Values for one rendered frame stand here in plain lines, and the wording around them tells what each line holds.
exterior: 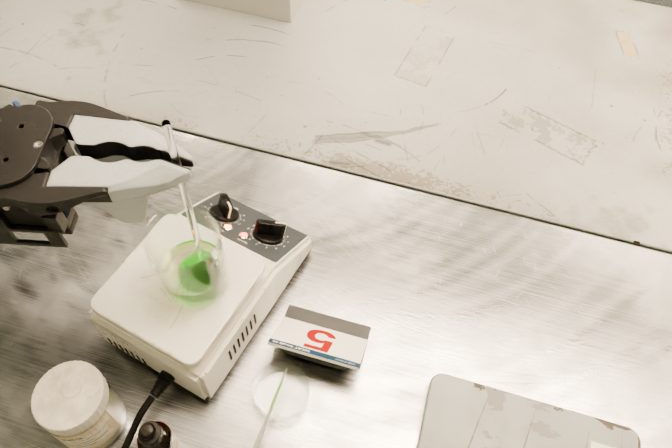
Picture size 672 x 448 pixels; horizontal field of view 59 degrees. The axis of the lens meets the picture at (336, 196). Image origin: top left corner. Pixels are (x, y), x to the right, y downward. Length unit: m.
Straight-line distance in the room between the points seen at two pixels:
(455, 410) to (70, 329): 0.39
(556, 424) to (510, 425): 0.04
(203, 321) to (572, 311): 0.39
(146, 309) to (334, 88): 0.42
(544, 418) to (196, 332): 0.33
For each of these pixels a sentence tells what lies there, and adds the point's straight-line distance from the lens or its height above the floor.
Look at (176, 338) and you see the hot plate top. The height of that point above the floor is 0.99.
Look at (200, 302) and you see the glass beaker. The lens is 0.55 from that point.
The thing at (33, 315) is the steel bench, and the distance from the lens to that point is 0.71.
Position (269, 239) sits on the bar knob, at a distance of 0.62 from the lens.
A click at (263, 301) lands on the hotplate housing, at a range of 0.60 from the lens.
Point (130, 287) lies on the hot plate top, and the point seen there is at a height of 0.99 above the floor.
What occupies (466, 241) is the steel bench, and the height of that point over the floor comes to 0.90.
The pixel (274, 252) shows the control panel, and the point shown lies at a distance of 0.61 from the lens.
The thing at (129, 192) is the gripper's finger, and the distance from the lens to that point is 0.43.
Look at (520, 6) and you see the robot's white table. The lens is 1.04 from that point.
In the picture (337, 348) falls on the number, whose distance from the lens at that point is 0.60.
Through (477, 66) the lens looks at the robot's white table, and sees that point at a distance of 0.91.
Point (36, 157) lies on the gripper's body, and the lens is 0.45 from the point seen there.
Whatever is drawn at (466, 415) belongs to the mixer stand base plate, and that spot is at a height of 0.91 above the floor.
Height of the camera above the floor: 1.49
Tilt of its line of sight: 54 degrees down
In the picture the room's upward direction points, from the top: 3 degrees clockwise
